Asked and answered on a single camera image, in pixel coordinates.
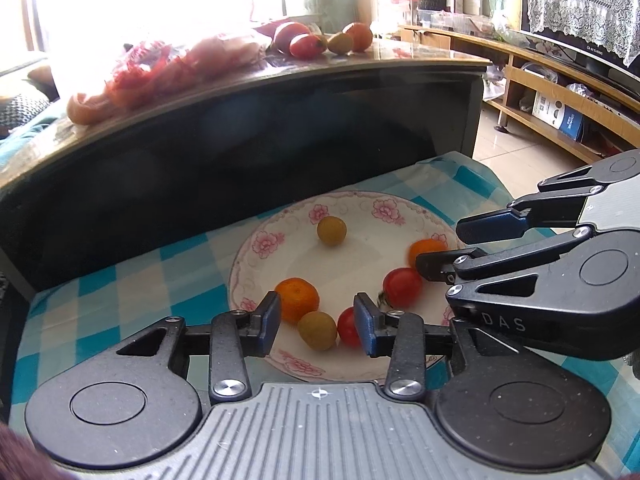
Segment mandarin orange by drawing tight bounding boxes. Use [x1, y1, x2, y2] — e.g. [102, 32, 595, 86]
[407, 238, 448, 269]
[274, 278, 320, 325]

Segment small red tomato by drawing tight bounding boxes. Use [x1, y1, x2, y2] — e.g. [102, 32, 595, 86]
[337, 307, 361, 349]

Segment red cherry tomato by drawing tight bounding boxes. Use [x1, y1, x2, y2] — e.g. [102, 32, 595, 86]
[382, 268, 423, 310]

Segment brown longan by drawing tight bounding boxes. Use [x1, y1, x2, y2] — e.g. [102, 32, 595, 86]
[297, 311, 337, 351]
[317, 216, 347, 247]

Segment fruits on table top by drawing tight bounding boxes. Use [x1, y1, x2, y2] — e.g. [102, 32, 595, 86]
[272, 22, 373, 61]

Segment wooden tv shelf unit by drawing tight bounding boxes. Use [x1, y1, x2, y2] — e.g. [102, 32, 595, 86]
[399, 25, 639, 162]

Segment dark curved coffee table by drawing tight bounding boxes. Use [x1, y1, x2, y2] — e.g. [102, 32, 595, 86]
[1, 40, 488, 296]

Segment television with lace cover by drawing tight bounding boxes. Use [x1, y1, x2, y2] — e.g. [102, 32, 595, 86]
[523, 0, 639, 76]

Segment pink plastic bag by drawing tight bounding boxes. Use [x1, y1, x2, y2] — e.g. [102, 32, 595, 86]
[66, 32, 271, 126]

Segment teal sofa cover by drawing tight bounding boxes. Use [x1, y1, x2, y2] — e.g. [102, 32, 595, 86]
[0, 110, 63, 169]

